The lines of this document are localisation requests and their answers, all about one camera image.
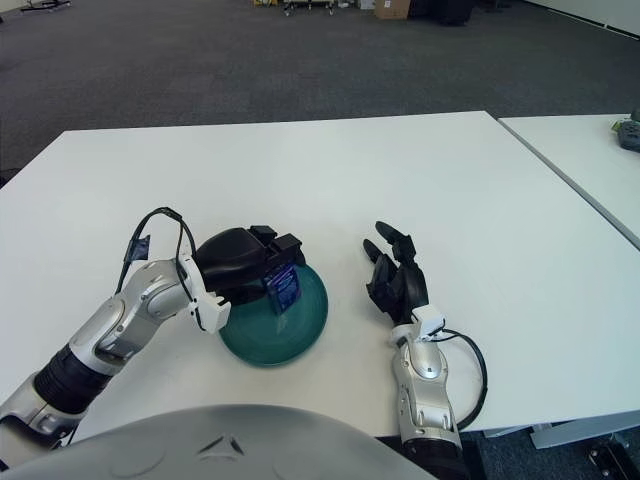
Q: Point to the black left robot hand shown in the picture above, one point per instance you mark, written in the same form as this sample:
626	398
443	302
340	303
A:
230	260

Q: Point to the green round plate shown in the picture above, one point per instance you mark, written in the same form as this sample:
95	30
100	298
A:
280	340

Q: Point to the brown cardboard box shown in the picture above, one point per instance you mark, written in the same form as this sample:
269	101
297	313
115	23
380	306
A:
392	9

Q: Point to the grey table foot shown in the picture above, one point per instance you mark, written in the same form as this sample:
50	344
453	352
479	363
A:
575	432

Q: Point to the grey robot torso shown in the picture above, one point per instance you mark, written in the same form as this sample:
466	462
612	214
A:
225	450

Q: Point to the black cabinet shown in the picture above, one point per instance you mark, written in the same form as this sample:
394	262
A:
450	11

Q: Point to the grey green device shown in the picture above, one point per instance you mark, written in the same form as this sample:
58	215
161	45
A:
631	132

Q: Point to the blue gum pack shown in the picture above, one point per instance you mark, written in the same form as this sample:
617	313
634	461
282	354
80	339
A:
282	287

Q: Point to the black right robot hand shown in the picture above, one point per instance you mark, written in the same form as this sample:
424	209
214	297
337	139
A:
405	287

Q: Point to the black table caster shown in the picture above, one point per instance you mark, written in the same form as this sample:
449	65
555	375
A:
615	455

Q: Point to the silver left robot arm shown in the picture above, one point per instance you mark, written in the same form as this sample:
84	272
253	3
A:
145	300

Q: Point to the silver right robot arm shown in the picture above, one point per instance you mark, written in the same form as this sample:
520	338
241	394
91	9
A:
425	365

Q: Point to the black floor stand base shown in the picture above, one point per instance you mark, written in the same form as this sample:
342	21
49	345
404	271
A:
47	4

